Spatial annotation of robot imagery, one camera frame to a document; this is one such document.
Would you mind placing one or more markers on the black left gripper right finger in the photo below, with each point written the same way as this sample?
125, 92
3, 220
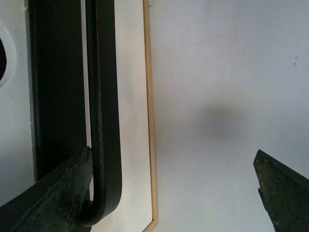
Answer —
284, 194

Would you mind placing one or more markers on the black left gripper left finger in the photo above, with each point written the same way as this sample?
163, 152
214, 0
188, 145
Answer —
54, 203

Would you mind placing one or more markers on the black drawer handle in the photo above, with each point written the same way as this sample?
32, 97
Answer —
73, 56

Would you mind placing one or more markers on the wooden drawer cabinet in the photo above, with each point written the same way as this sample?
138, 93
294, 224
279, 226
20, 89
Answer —
151, 124

